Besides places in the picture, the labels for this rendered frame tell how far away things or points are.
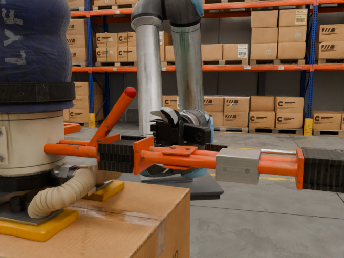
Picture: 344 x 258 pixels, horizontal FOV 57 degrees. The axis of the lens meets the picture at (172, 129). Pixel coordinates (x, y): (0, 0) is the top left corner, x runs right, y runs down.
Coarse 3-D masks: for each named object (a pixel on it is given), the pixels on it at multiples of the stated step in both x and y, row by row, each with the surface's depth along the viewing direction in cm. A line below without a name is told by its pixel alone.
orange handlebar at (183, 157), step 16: (64, 128) 87; (80, 128) 95; (48, 144) 64; (64, 144) 63; (80, 144) 66; (144, 160) 57; (160, 160) 56; (176, 160) 55; (192, 160) 54; (208, 160) 53; (272, 160) 54; (288, 160) 53
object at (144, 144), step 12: (96, 144) 59; (108, 144) 57; (120, 144) 56; (132, 144) 60; (144, 144) 59; (108, 156) 58; (120, 156) 57; (132, 156) 56; (108, 168) 57; (120, 168) 57; (132, 168) 56; (144, 168) 60
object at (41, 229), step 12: (12, 204) 58; (24, 204) 59; (0, 216) 57; (12, 216) 57; (24, 216) 57; (48, 216) 57; (60, 216) 58; (72, 216) 59; (0, 228) 55; (12, 228) 54; (24, 228) 54; (36, 228) 53; (48, 228) 54; (60, 228) 56; (36, 240) 53
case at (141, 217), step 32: (128, 192) 76; (160, 192) 76; (96, 224) 59; (128, 224) 59; (160, 224) 60; (0, 256) 48; (32, 256) 48; (64, 256) 48; (96, 256) 48; (128, 256) 48; (160, 256) 61
